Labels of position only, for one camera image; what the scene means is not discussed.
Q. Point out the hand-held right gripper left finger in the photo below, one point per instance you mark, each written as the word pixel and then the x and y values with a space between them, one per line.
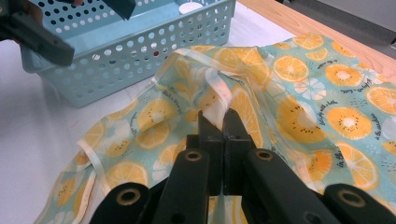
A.
pixel 214 155

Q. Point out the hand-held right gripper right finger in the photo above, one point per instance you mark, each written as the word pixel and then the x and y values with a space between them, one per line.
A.
pixel 233 146

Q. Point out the light blue plastic basket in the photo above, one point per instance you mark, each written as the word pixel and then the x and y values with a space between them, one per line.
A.
pixel 102 34

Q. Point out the small jar with white lid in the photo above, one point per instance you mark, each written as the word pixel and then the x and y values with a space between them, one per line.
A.
pixel 190 7

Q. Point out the orange slice print bag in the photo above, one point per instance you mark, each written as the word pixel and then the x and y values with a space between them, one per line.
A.
pixel 311 102

